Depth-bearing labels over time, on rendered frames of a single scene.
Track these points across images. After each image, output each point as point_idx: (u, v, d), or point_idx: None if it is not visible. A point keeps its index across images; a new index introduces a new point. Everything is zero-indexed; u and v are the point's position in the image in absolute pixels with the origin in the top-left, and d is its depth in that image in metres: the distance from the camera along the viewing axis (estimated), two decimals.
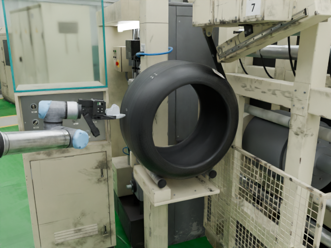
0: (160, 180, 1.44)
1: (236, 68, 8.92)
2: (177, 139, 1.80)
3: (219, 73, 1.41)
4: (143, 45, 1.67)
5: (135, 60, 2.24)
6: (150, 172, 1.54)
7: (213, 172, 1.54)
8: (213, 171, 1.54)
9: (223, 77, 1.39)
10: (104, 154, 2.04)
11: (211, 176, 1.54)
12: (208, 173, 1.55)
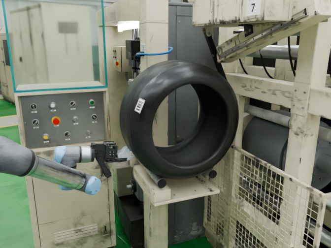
0: (165, 184, 1.46)
1: (236, 68, 8.92)
2: (177, 139, 1.80)
3: (138, 102, 1.30)
4: (143, 45, 1.67)
5: (135, 60, 2.24)
6: None
7: (214, 175, 1.55)
8: (215, 176, 1.55)
9: (144, 102, 1.28)
10: None
11: (214, 171, 1.54)
12: (215, 171, 1.56)
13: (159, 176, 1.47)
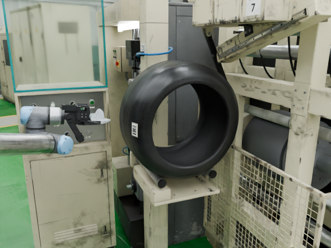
0: (165, 180, 1.45)
1: (236, 68, 8.92)
2: (177, 139, 1.80)
3: (132, 127, 1.32)
4: (143, 45, 1.67)
5: (135, 60, 2.24)
6: None
7: (215, 173, 1.55)
8: (215, 173, 1.55)
9: (137, 125, 1.29)
10: (104, 154, 2.04)
11: (212, 172, 1.54)
12: (212, 170, 1.55)
13: (155, 179, 1.47)
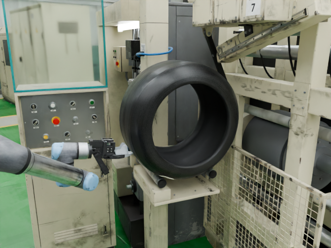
0: (162, 187, 1.45)
1: (236, 68, 8.92)
2: (177, 139, 1.80)
3: (163, 176, 1.44)
4: (143, 45, 1.67)
5: (135, 60, 2.24)
6: None
7: (212, 176, 1.55)
8: (212, 177, 1.55)
9: (164, 176, 1.41)
10: None
11: (215, 173, 1.55)
12: (215, 175, 1.57)
13: (163, 178, 1.48)
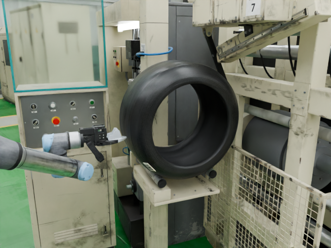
0: (158, 186, 1.44)
1: (236, 68, 8.92)
2: (177, 139, 1.80)
3: (146, 166, 1.39)
4: (143, 45, 1.67)
5: (135, 60, 2.24)
6: (151, 177, 1.55)
7: (211, 174, 1.54)
8: (210, 175, 1.54)
9: (148, 164, 1.36)
10: (104, 154, 2.04)
11: (214, 176, 1.55)
12: (211, 177, 1.56)
13: None
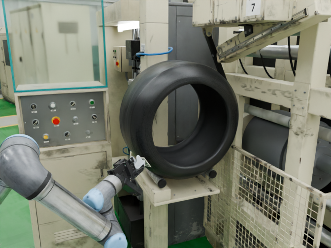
0: (164, 186, 1.46)
1: (236, 68, 8.92)
2: (177, 139, 1.80)
3: None
4: (143, 45, 1.67)
5: (135, 60, 2.24)
6: None
7: (213, 176, 1.55)
8: (213, 177, 1.55)
9: (144, 159, 1.35)
10: (104, 154, 2.04)
11: (215, 172, 1.55)
12: (215, 173, 1.56)
13: (162, 176, 1.48)
